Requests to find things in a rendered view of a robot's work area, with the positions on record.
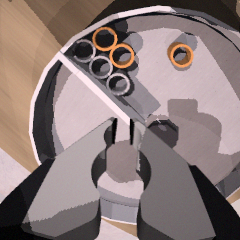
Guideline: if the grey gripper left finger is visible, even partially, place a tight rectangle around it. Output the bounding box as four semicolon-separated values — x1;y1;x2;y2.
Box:
0;117;117;240

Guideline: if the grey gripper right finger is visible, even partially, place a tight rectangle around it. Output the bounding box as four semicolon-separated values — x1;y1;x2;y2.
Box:
129;118;240;240

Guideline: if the bronze bushing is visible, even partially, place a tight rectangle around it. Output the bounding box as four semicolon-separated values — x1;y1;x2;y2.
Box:
92;26;118;51
110;42;134;68
167;42;194;67

